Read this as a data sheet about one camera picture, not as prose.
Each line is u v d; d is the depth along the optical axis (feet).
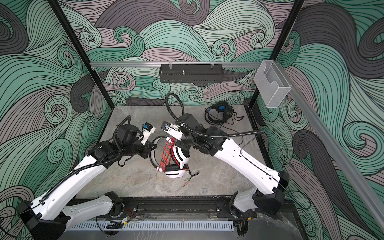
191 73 3.12
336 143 1.74
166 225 2.29
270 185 1.25
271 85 2.51
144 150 2.04
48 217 1.25
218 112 3.84
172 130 1.75
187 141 1.90
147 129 2.04
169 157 2.00
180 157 1.97
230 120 3.67
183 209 2.44
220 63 3.08
